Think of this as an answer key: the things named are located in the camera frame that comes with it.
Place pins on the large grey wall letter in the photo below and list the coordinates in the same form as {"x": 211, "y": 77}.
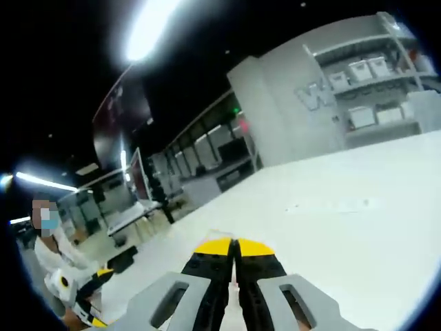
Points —
{"x": 310, "y": 96}

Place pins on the dark hanging screen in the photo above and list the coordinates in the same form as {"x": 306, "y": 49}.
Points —
{"x": 113, "y": 127}

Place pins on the person's left hand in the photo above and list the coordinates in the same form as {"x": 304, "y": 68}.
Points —
{"x": 72, "y": 319}

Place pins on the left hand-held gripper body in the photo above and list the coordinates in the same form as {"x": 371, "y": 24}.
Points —
{"x": 63, "y": 288}

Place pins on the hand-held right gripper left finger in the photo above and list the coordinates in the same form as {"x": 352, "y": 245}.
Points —
{"x": 203, "y": 276}

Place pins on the grey shelving unit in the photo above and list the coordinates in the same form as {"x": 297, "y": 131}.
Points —
{"x": 355, "y": 43}

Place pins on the person's body in white clothing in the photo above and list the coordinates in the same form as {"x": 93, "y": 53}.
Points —
{"x": 65, "y": 255}

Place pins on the grey flat board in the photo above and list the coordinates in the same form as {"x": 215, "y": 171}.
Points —
{"x": 425, "y": 112}

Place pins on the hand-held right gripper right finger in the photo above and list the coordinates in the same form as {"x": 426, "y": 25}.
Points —
{"x": 262, "y": 276}

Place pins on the pink-red banner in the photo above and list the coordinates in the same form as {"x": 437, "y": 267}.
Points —
{"x": 244, "y": 125}

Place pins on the monitor with pink screen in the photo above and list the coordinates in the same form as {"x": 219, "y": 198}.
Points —
{"x": 139, "y": 176}

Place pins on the black monitor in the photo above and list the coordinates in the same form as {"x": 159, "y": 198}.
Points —
{"x": 234, "y": 149}

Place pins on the long bright ceiling light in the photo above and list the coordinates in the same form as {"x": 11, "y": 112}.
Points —
{"x": 148, "y": 27}

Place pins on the ceiling strip light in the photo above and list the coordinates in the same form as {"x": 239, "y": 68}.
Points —
{"x": 123, "y": 159}
{"x": 41, "y": 181}

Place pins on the grey desk with black legs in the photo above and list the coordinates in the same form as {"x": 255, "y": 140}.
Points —
{"x": 131, "y": 217}

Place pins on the row of white storage bins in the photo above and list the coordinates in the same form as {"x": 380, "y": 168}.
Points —
{"x": 360, "y": 70}

